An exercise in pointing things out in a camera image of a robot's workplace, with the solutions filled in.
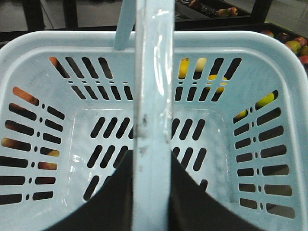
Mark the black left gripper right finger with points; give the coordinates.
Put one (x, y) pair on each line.
(192, 209)

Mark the light blue plastic basket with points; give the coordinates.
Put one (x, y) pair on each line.
(232, 106)

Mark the black wooden produce stand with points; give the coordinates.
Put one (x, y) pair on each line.
(286, 19)

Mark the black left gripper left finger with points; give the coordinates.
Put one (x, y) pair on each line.
(110, 209)

